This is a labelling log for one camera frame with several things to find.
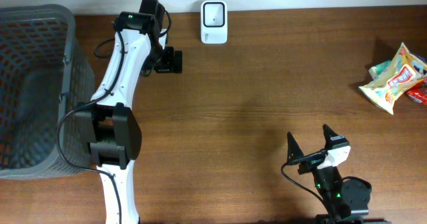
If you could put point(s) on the yellow snack bag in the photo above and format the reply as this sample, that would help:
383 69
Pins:
404 71

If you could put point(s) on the red snack bag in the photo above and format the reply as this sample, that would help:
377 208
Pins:
417 93

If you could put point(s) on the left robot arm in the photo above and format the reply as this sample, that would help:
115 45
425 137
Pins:
107 123

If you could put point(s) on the teal tissue pack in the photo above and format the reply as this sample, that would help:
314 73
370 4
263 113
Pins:
378 69

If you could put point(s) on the grey plastic mesh basket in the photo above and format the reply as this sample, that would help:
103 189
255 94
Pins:
44 74

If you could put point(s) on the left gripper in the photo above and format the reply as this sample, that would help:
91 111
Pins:
171 61

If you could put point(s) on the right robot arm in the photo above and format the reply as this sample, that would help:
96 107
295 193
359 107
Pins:
345 199

